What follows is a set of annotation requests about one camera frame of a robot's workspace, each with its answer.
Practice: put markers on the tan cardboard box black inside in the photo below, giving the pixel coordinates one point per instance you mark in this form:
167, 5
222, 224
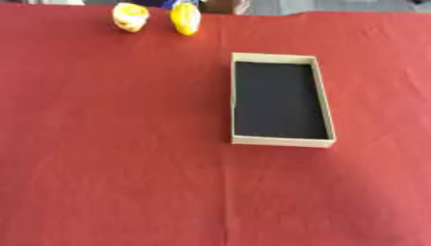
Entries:
280, 102

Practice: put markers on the yellow and cream toy fruit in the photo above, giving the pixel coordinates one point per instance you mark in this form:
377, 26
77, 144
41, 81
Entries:
130, 17

